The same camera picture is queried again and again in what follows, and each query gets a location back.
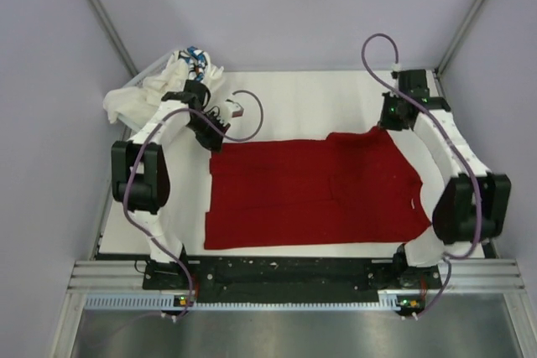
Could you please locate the aluminium frame rail front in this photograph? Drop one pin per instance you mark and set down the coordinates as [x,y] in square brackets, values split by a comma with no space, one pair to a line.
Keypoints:
[470,276]

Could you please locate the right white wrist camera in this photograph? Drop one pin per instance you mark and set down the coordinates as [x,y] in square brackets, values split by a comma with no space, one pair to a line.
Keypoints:
[395,68]

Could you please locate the white printed t shirt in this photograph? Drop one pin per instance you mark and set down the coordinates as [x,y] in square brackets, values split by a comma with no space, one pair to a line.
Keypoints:
[191,64]

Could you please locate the red t shirt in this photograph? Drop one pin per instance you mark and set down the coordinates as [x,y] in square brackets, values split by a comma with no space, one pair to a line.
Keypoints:
[346,188]

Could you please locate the white plastic basket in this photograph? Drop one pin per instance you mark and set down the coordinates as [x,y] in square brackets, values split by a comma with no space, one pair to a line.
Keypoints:
[154,70]

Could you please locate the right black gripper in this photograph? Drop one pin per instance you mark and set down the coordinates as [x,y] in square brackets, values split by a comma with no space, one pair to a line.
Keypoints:
[384,121]

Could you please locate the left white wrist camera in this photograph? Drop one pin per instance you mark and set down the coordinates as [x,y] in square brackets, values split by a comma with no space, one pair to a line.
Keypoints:
[233,108]

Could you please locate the right aluminium corner post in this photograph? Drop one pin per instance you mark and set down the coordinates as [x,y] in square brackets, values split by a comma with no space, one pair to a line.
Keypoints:
[460,35]

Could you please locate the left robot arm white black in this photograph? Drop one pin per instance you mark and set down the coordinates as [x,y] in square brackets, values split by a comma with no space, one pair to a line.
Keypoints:
[160,175]

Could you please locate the white t shirt pile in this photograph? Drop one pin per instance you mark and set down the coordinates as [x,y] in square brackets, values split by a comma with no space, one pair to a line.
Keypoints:
[136,104]

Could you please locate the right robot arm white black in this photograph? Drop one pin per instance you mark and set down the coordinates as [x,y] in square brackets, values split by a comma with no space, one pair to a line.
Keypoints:
[473,204]

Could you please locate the grey slotted cable duct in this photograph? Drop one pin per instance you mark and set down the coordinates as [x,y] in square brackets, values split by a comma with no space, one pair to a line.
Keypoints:
[139,302]

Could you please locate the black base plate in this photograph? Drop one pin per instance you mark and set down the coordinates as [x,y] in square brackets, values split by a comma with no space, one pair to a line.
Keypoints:
[288,279]

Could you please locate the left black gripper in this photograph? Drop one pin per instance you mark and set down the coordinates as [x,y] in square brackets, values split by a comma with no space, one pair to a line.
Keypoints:
[212,142]

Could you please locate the left aluminium corner post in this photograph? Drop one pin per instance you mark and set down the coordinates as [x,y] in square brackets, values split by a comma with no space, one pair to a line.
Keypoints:
[112,35]

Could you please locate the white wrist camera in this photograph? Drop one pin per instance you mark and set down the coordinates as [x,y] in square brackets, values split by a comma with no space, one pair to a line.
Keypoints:
[233,108]
[395,68]

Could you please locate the aluminium corner post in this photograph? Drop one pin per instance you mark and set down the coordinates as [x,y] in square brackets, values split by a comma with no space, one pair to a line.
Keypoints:
[112,35]
[460,35]

